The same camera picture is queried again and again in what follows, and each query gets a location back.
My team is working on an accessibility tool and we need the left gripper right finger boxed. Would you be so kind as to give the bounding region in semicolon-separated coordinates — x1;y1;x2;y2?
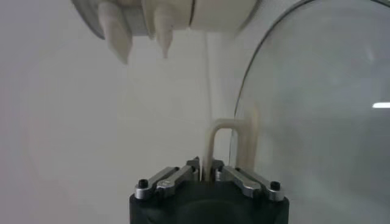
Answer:
213;159;285;203

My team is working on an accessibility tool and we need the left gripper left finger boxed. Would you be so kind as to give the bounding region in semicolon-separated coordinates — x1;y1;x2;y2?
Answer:
134;156;201;200

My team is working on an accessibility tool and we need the glass lid with cream handle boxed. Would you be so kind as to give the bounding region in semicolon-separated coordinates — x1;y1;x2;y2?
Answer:
202;0;390;224

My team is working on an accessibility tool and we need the white electric cooking pot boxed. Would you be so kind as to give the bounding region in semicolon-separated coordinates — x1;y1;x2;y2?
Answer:
141;0;264;60

